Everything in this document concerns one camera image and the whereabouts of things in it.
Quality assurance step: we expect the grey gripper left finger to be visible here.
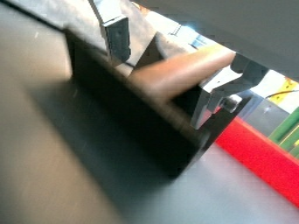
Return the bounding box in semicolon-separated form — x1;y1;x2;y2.
89;0;131;63

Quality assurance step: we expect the black curved fixture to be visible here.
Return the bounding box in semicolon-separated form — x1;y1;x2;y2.
63;28;251;179

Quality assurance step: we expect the red peg board base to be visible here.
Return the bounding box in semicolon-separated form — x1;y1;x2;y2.
217;118;299;208

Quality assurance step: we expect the green pentagon peg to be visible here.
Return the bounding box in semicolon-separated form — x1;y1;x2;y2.
269;107;299;151

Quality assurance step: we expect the brown cylinder peg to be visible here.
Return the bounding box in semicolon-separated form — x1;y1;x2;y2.
129;45;237;102

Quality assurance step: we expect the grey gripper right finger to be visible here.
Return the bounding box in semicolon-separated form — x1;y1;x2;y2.
191;53;269;130

